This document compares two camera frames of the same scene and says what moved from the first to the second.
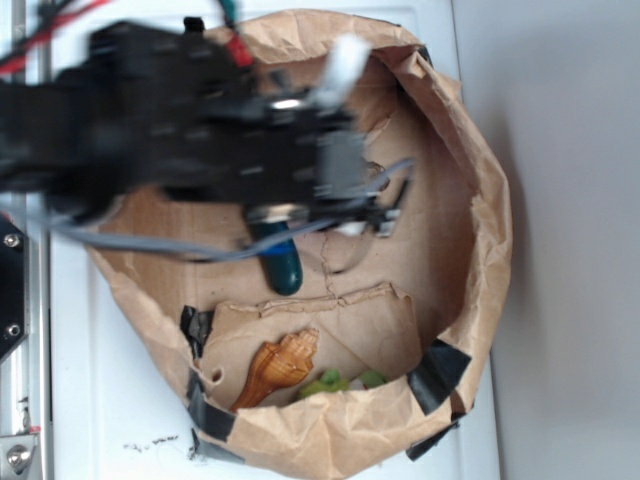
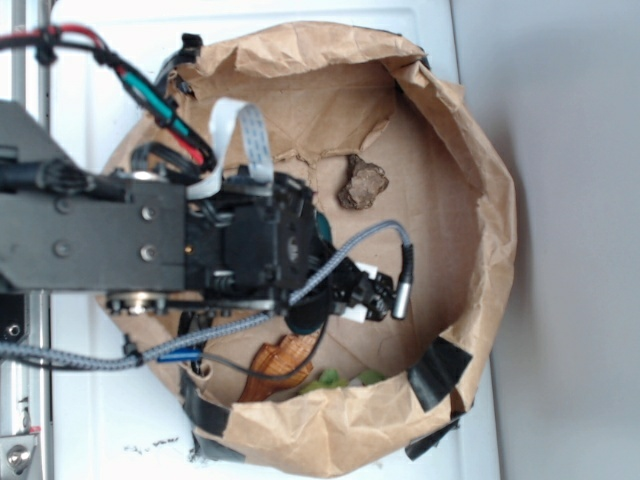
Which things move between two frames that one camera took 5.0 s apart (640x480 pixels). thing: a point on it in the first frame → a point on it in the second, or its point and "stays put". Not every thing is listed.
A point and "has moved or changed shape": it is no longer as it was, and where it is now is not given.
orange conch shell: (279, 365) stays put
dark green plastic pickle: (283, 262) has moved or changed shape
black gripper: (287, 160) → (252, 245)
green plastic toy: (331, 382) stays put
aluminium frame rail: (31, 393) stays put
